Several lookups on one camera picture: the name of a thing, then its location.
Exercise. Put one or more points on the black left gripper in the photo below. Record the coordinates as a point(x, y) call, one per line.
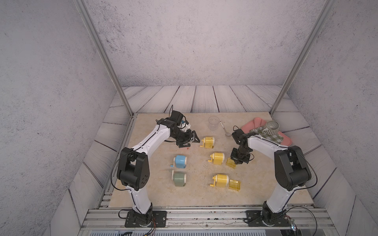
point(188, 138)

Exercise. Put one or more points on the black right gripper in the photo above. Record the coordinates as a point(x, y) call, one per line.
point(238, 161)

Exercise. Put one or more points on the yellow transparent tray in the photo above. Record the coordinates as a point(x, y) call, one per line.
point(234, 185)
point(230, 163)

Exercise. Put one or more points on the blue pencil sharpener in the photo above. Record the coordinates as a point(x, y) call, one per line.
point(180, 161)

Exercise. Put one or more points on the yellow sharpener top row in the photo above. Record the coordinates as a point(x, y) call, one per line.
point(208, 142)

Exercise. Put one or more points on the yellow sharpener row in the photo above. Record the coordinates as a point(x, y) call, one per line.
point(220, 180)
point(217, 158)
point(208, 142)

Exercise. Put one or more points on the green pencil sharpener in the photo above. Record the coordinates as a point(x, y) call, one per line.
point(179, 178)

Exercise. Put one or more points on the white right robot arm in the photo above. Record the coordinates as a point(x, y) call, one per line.
point(292, 171)

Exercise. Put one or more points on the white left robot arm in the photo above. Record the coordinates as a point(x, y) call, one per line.
point(133, 168)

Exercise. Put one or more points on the yellow transparent tray bottom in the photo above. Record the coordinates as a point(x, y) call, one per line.
point(234, 185)

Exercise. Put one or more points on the yellow sharpener bottom row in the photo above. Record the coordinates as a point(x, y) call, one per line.
point(220, 180)

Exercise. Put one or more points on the pink serving tray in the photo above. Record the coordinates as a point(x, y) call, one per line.
point(259, 122)

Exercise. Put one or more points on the metal spoon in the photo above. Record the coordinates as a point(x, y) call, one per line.
point(227, 134)

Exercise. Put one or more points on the clear plastic cup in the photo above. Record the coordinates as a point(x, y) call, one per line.
point(213, 123)

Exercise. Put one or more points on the green checkered cloth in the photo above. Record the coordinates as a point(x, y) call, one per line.
point(274, 138)

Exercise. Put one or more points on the striped ceramic mug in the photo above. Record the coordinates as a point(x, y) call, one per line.
point(271, 128)

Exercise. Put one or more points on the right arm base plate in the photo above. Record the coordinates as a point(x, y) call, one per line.
point(261, 218)

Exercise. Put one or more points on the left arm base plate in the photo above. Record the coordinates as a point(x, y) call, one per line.
point(151, 218)

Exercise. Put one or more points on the aluminium front rail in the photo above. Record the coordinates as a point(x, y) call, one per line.
point(210, 221)

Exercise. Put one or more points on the right aluminium frame post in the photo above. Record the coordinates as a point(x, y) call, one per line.
point(314, 33)

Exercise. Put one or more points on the aluminium frame post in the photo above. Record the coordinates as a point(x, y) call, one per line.
point(84, 13)
point(314, 33)

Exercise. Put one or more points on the left aluminium frame post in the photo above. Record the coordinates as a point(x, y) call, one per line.
point(84, 13)

